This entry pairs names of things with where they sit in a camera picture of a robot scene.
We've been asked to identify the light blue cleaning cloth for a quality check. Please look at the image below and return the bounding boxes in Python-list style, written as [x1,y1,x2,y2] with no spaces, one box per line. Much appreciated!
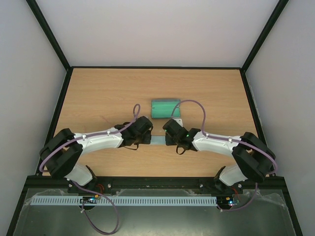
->
[150,136,166,145]

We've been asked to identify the grey glasses case green lining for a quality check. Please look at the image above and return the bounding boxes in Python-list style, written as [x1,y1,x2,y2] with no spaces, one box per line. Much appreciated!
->
[151,98,181,119]

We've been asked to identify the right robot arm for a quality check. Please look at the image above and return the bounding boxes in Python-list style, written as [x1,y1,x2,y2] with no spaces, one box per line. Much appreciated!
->
[163,118,277,193]

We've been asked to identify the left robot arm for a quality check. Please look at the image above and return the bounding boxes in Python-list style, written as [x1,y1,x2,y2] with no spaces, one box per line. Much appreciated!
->
[39,116,153,190]

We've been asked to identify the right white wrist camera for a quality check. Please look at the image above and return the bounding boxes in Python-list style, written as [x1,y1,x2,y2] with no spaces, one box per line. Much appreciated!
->
[174,118,183,127]

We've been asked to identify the black aluminium frame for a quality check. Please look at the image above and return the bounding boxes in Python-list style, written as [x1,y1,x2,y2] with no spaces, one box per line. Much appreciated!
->
[4,0,305,236]

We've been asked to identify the light blue slotted cable duct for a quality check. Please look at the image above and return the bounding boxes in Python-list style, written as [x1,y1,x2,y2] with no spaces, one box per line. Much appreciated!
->
[30,196,217,207]

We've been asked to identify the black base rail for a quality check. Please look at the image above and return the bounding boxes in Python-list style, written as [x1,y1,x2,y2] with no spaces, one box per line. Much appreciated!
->
[24,175,286,195]

